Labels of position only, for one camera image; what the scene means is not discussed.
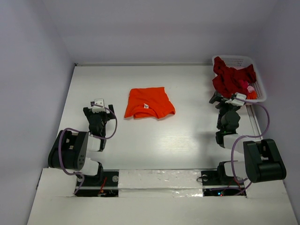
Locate orange t shirt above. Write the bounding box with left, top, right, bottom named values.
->
left=124, top=87, right=175, bottom=119

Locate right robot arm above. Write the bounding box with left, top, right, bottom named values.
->
left=209, top=91, right=287, bottom=184

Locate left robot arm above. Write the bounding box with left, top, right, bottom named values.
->
left=48, top=99, right=118, bottom=185

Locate dark red t shirt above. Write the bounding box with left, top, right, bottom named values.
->
left=212, top=56, right=256, bottom=98

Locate small orange garment in basket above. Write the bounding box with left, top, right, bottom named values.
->
left=247, top=91, right=257, bottom=100

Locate pink garment in basket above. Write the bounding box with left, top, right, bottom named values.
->
left=239, top=80, right=255, bottom=93

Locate white plastic basket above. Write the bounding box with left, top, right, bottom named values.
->
left=212, top=55, right=267, bottom=103

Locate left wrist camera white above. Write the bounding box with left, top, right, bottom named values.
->
left=91, top=98, right=105, bottom=113

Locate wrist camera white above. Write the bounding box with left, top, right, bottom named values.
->
left=91, top=98, right=105, bottom=113
left=225, top=92, right=247, bottom=106

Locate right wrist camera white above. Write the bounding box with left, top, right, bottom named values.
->
left=225, top=92, right=247, bottom=106

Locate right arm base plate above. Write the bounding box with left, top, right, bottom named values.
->
left=198, top=170, right=246, bottom=197

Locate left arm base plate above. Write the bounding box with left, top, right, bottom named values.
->
left=75, top=170, right=119, bottom=197

